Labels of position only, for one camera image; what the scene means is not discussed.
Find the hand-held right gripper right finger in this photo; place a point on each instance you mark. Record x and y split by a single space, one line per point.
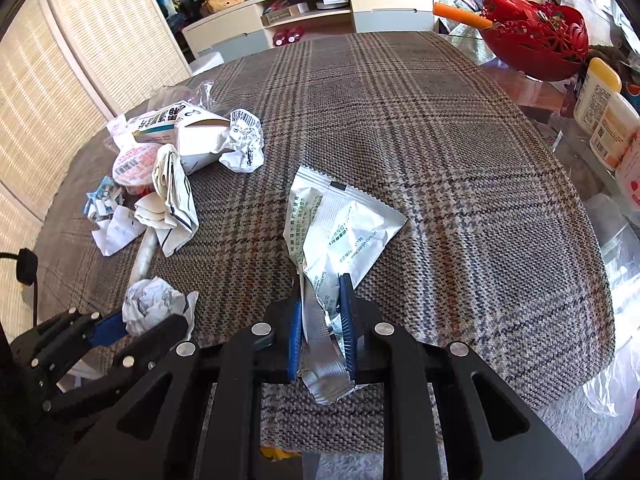
347 320

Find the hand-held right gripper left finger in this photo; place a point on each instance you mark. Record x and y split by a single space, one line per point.
295 342

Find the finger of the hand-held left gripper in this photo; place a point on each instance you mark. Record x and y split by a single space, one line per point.
107 330
150 345

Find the white paper ball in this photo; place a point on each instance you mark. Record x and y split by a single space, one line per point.
150 300

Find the white foil sachet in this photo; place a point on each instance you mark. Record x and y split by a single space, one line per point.
345 230

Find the red packet with barcode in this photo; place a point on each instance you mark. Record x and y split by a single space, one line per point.
135 162

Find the printed white paper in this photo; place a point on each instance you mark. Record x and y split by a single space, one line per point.
245 135

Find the white plastic tube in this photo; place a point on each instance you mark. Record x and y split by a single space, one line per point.
142 260

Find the white paper scrap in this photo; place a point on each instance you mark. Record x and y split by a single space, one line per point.
117 232

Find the blue and white blister pieces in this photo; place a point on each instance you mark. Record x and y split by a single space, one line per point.
102 200

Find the white wrapper with dark stripes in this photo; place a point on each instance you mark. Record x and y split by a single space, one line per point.
172 195

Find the grey plaid tablecloth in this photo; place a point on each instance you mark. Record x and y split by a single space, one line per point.
400 135

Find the small white and pink packet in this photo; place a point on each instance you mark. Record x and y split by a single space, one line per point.
117 129

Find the white medicine box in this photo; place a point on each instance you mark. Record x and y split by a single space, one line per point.
200 140

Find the clear plastic bag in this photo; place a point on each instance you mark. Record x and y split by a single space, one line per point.
175 97

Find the woven straw screen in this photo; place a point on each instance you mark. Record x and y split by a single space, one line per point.
75 60

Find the clear plastic sheet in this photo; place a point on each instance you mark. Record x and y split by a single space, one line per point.
615 260

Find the small red object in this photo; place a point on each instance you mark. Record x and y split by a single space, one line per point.
287 37

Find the pink and white bottle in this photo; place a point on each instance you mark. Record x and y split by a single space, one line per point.
631 170

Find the cream plastic bottle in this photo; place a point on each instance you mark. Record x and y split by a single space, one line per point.
610 135
595 95

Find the cream and grey cabinet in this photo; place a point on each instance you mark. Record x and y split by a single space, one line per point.
390 0

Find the orange stick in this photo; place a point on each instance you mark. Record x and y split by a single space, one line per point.
457 14

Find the red openwork bowl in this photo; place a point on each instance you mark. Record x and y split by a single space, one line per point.
530 45

